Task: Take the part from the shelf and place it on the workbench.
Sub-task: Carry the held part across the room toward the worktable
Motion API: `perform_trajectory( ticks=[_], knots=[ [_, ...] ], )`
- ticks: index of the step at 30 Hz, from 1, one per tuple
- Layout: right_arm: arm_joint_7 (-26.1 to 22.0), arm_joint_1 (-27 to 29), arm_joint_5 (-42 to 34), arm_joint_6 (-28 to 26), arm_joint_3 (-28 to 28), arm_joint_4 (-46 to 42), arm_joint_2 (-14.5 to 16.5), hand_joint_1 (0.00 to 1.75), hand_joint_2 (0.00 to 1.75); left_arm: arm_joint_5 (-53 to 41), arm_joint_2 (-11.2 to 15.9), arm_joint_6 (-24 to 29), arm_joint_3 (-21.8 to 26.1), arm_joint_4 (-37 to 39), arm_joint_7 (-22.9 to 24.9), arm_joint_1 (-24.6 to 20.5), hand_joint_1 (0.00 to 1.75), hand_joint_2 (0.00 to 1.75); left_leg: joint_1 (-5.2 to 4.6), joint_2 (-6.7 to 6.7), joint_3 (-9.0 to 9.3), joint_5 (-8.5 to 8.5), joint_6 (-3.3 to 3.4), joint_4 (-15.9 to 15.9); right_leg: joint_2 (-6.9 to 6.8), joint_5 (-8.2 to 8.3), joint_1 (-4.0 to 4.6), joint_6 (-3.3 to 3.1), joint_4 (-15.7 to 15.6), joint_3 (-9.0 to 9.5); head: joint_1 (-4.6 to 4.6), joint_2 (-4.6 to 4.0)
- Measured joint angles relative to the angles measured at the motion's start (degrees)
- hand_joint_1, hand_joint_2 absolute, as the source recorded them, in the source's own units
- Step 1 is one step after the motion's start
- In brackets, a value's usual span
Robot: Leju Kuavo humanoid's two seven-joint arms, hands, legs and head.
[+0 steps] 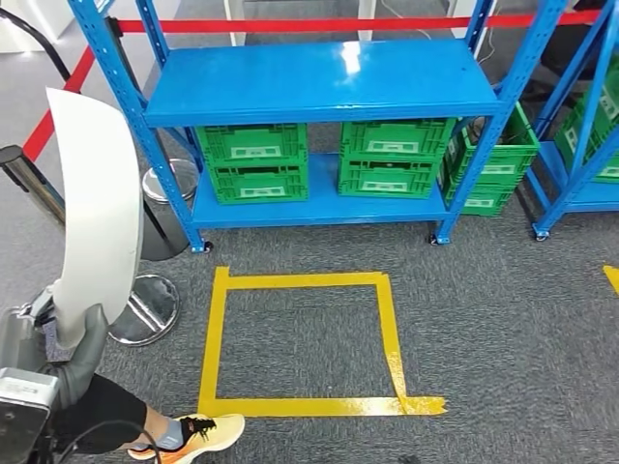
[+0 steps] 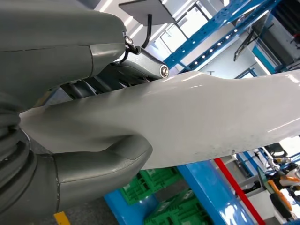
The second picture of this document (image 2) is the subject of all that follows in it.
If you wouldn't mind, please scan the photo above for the orange black machine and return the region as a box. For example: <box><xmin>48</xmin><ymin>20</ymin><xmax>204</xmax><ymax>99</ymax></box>
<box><xmin>256</xmin><ymin>141</ymin><xmax>300</xmax><ymax>225</ymax></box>

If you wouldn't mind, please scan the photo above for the yellow floor tape square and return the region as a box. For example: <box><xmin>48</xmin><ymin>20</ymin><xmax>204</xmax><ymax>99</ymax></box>
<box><xmin>53</xmin><ymin>211</ymin><xmax>71</xmax><ymax>225</ymax></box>

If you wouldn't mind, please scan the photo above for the green plastic crate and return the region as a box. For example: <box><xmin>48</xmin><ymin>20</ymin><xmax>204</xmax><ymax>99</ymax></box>
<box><xmin>119</xmin><ymin>167</ymin><xmax>184</xmax><ymax>206</ymax></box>
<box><xmin>144</xmin><ymin>189</ymin><xmax>213</xmax><ymax>225</ymax></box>

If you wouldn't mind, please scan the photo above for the black bent tube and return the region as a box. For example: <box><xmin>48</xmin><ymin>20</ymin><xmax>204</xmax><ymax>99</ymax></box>
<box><xmin>141</xmin><ymin>14</ymin><xmax>153</xmax><ymax>49</ymax></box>

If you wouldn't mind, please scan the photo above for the dark grey flat panel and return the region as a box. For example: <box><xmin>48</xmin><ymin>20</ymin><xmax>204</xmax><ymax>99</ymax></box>
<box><xmin>118</xmin><ymin>0</ymin><xmax>176</xmax><ymax>27</ymax></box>

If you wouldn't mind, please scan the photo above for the blue metal shelf rack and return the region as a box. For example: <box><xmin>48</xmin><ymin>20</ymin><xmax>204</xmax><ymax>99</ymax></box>
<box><xmin>104</xmin><ymin>0</ymin><xmax>284</xmax><ymax>225</ymax></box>

